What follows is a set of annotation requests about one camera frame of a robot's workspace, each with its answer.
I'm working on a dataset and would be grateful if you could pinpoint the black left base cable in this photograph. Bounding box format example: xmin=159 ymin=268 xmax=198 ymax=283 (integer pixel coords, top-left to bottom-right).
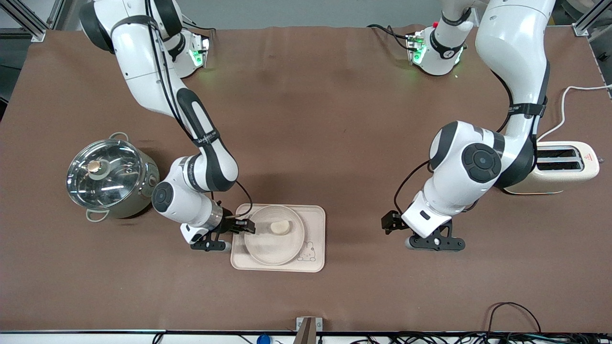
xmin=367 ymin=24 xmax=412 ymax=51

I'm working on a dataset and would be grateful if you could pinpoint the black looped cable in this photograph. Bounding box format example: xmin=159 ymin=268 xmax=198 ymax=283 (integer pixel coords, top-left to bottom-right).
xmin=485 ymin=302 xmax=542 ymax=335

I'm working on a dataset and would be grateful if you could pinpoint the round beige plate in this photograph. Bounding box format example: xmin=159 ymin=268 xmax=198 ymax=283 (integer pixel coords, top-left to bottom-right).
xmin=244 ymin=205 xmax=306 ymax=266

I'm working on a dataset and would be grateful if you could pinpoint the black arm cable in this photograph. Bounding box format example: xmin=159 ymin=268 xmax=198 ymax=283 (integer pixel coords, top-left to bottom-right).
xmin=394 ymin=160 xmax=432 ymax=215
xmin=146 ymin=0 xmax=254 ymax=220

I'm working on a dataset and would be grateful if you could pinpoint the cream two-slot toaster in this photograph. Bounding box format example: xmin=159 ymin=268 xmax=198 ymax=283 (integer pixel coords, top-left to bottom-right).
xmin=503 ymin=141 xmax=601 ymax=195

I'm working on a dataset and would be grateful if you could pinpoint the glass pot lid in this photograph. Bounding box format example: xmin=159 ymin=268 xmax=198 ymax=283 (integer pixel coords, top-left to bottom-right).
xmin=66 ymin=139 xmax=142 ymax=209

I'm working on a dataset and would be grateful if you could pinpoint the beige rabbit print tray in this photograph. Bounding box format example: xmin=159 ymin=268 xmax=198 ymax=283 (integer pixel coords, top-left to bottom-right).
xmin=230 ymin=204 xmax=326 ymax=273

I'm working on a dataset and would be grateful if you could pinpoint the white toaster power cable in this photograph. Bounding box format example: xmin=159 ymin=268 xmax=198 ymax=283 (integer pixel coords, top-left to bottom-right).
xmin=538 ymin=85 xmax=612 ymax=141

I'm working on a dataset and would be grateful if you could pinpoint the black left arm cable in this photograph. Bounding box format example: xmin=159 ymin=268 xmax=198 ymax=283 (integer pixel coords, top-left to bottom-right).
xmin=394 ymin=160 xmax=432 ymax=215

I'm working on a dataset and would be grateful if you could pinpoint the black cable bundle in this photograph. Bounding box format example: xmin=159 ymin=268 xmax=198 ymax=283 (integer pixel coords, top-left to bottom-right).
xmin=349 ymin=331 xmax=612 ymax=344

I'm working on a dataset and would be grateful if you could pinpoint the black right base cable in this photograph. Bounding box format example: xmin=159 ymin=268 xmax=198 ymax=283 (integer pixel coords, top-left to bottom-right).
xmin=181 ymin=14 xmax=214 ymax=48

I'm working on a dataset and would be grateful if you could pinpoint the grey metal bracket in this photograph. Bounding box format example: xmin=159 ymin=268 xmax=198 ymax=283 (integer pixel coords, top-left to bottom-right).
xmin=296 ymin=317 xmax=323 ymax=344

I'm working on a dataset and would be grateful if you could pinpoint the aluminium frame profile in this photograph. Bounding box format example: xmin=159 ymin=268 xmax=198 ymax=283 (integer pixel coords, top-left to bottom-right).
xmin=571 ymin=0 xmax=612 ymax=36
xmin=0 ymin=0 xmax=65 ymax=43

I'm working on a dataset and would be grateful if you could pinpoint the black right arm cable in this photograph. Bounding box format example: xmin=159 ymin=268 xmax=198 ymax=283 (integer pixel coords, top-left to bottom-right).
xmin=146 ymin=0 xmax=254 ymax=220

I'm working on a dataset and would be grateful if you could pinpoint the brown table cover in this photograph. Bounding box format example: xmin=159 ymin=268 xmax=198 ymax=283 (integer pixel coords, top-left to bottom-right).
xmin=0 ymin=25 xmax=612 ymax=333

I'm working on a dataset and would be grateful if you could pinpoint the steel pot with glass lid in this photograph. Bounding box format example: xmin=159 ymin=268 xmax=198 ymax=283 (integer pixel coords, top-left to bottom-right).
xmin=66 ymin=132 xmax=161 ymax=223

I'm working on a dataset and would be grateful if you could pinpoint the black base cable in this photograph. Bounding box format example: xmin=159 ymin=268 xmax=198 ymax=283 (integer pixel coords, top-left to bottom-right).
xmin=181 ymin=14 xmax=214 ymax=48
xmin=367 ymin=24 xmax=412 ymax=51

